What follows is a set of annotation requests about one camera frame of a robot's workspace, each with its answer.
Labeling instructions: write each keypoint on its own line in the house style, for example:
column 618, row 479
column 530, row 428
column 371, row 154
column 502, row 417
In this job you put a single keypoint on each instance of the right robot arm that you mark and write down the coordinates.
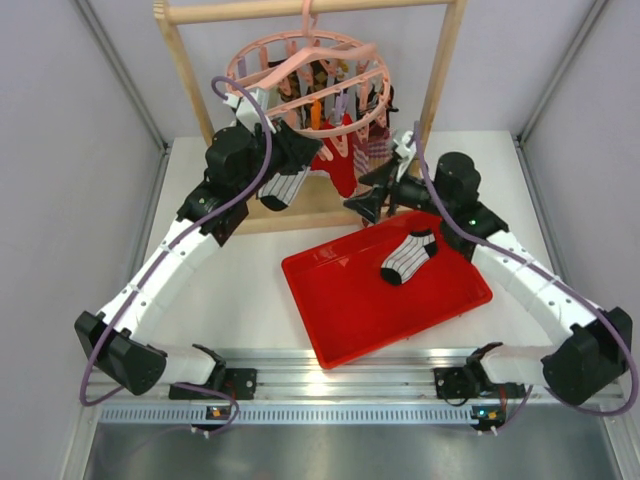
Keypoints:
column 588, row 346

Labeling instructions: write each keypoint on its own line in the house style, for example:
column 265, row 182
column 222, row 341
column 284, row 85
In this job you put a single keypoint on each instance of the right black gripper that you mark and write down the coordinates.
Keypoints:
column 371, row 206

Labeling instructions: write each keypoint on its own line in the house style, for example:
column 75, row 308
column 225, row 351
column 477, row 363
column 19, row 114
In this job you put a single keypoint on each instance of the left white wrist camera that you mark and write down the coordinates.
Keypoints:
column 251, row 110

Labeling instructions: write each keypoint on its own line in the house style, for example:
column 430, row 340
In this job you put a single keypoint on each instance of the maroon striped beige sock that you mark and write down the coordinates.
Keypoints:
column 372, row 146

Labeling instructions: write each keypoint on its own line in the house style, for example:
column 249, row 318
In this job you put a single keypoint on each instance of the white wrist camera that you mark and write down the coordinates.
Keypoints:
column 251, row 110
column 403, row 151

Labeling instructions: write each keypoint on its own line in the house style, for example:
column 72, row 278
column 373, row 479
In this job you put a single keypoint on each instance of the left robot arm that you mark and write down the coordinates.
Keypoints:
column 240, row 163

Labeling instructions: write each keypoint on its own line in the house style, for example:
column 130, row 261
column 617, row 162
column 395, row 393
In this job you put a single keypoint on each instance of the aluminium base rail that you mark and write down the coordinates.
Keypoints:
column 288, row 387

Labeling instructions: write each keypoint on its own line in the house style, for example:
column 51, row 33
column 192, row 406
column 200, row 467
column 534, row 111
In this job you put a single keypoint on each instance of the black white striped sock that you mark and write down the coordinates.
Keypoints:
column 372, row 101

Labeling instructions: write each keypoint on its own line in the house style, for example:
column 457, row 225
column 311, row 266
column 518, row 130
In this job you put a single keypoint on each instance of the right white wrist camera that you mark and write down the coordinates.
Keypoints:
column 403, row 151

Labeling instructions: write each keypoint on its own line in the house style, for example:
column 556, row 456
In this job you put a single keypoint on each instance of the wooden hanger rack frame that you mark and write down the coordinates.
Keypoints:
column 317, row 207

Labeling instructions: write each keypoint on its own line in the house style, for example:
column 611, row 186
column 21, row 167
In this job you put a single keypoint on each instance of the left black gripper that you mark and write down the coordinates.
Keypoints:
column 297, row 150

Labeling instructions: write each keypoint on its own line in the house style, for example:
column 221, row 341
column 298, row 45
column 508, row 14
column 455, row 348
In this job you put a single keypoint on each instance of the black yellow argyle sock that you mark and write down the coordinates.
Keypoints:
column 316, row 77

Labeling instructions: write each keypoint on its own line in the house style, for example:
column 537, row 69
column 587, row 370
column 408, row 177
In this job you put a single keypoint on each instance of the pink round clip hanger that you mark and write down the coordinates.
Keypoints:
column 265, row 62

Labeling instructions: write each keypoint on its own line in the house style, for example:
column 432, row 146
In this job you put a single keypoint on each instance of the red plastic tray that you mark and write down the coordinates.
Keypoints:
column 349, row 310

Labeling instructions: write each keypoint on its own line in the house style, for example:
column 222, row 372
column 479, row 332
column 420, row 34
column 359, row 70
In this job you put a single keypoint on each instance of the red santa sock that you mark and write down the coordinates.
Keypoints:
column 336, row 159

